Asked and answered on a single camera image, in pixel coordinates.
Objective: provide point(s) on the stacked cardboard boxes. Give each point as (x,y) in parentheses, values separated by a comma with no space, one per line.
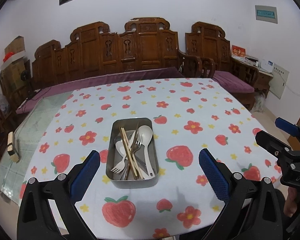
(13,66)

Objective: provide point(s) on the light bamboo chopstick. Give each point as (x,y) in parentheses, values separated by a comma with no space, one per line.
(128,153)

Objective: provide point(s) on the purple sofa cushion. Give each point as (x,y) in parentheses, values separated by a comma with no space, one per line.
(164,73)

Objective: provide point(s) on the white wall distribution box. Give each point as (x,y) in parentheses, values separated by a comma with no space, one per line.
(278,82)

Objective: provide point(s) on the wooden side table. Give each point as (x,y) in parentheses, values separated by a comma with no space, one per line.
(256,78)

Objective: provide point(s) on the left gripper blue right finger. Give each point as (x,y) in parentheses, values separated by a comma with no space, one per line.
(213,171)

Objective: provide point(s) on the dark brown wooden chopstick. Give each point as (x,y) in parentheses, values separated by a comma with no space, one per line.
(132,150)

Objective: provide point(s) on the stainless steel spoon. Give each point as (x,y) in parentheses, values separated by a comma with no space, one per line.
(142,163)

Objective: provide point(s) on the large white ceramic spoon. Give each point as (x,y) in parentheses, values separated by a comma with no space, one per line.
(146,137)

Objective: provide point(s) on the red paper box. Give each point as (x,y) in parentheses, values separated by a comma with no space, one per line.
(238,51)

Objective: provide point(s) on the grey wall electrical panel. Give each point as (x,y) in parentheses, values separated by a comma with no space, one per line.
(266,14)

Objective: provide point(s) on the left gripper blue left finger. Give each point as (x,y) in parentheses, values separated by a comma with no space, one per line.
(82,175)

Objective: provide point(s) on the carved wooden armchair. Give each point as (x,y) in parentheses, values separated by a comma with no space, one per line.
(208,42)

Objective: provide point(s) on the strawberry flower print tablecloth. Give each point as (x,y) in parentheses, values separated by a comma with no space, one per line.
(187,116)

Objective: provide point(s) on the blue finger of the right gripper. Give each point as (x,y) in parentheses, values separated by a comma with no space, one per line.
(287,127)
(270,143)

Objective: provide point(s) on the person's right hand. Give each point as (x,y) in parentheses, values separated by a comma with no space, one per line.
(290,206)

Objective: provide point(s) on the carved wooden sofa bench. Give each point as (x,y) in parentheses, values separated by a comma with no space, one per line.
(146,44)

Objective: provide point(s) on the stainless steel fork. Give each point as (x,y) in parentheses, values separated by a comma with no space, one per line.
(133,154)

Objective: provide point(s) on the rectangular stainless steel tray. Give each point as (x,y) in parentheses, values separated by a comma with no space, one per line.
(114,157)

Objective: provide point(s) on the purple armchair cushion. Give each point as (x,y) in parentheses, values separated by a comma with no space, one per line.
(232,83)

